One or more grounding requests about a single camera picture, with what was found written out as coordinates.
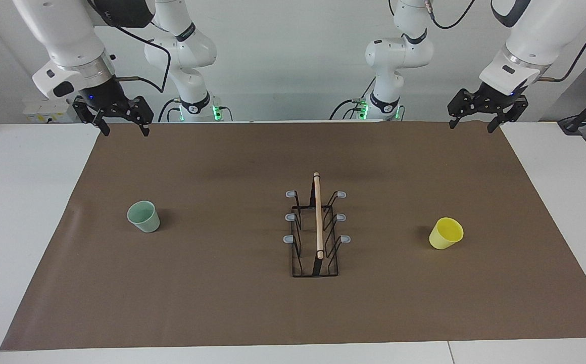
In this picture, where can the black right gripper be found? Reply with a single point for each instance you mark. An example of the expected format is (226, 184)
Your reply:
(103, 96)

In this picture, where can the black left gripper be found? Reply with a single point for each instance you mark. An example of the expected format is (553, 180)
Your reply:
(496, 98)

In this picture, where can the pale green plastic cup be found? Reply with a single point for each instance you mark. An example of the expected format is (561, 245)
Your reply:
(144, 220)

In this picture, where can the yellow plastic cup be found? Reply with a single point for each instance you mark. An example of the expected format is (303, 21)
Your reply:
(444, 235)

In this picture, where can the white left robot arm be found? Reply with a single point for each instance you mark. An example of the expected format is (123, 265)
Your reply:
(530, 35)

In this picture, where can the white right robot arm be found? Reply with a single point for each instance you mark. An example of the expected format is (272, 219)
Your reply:
(65, 30)

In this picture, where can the white power strip box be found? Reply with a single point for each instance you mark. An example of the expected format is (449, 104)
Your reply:
(38, 114)

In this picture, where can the brown table mat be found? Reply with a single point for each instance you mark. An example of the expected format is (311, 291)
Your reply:
(222, 303)

